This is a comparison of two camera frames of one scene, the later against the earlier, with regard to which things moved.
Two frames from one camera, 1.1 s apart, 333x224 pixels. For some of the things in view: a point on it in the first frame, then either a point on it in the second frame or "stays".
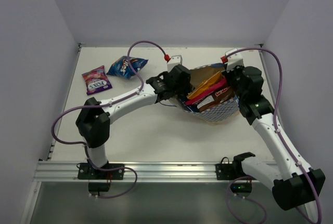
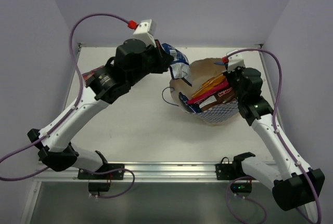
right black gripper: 238,68 stays
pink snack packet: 211,91 stays
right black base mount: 228,171 stays
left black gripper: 182,86 to 161,59
